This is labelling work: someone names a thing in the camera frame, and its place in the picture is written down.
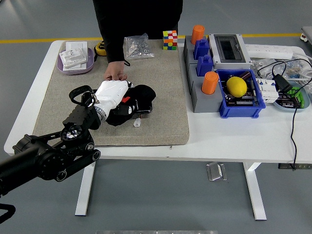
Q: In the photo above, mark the white switch plate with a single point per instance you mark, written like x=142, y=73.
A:
x=75, y=65
x=73, y=55
x=76, y=45

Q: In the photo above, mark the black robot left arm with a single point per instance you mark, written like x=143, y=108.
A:
x=48, y=163

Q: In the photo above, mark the person's right forearm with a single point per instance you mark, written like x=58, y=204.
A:
x=115, y=52

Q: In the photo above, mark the black power adapter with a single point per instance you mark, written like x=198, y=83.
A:
x=282, y=84

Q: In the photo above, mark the brown black circuit modules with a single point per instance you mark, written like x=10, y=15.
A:
x=288, y=102

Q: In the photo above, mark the light blue dish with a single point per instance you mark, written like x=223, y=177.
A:
x=278, y=104

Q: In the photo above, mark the white circuit breaker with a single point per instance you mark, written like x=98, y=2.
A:
x=268, y=93

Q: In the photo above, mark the grey electrical distribution box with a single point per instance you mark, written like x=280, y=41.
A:
x=229, y=50

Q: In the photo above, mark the person's right hand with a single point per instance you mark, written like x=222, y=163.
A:
x=115, y=70

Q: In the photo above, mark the clear bags of parts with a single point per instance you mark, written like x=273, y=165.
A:
x=260, y=64

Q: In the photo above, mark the purple tray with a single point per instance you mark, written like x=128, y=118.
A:
x=90, y=61

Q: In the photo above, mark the brown cylinder capacitor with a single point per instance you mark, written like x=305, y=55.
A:
x=246, y=76

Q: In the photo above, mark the metal bracket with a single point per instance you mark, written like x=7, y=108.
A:
x=216, y=171

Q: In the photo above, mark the green plastic part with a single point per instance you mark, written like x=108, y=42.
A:
x=296, y=91

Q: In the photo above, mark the orange cylinder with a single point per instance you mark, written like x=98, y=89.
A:
x=198, y=33
x=210, y=83

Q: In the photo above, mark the black rag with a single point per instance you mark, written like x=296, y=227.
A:
x=146, y=93

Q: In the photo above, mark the yellow black tape measure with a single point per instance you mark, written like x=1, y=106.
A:
x=100, y=48

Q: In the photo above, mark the blue plastic bin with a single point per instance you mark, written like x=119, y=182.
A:
x=241, y=111

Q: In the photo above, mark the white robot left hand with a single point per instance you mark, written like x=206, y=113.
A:
x=109, y=93

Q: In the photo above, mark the grey-brown mat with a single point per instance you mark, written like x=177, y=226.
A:
x=165, y=109

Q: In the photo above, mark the white table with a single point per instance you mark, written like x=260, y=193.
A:
x=219, y=136

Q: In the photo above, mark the clear bag of screws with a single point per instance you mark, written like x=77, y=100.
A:
x=139, y=47

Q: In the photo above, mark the grey block base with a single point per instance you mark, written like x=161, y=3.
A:
x=207, y=102
x=189, y=51

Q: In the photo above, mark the yellow lemon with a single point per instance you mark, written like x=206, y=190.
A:
x=237, y=87

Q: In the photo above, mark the blue block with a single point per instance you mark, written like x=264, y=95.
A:
x=201, y=50
x=205, y=65

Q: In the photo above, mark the person's torso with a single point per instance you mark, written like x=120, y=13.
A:
x=139, y=17

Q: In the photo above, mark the white power strip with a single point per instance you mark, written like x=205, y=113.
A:
x=268, y=51

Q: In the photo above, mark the colourful puzzle cube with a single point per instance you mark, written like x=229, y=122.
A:
x=170, y=40

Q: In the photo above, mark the dark circuit board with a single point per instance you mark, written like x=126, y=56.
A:
x=241, y=101

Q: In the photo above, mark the black table control panel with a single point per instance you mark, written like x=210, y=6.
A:
x=302, y=166

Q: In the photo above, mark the white cart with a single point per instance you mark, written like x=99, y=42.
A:
x=307, y=35

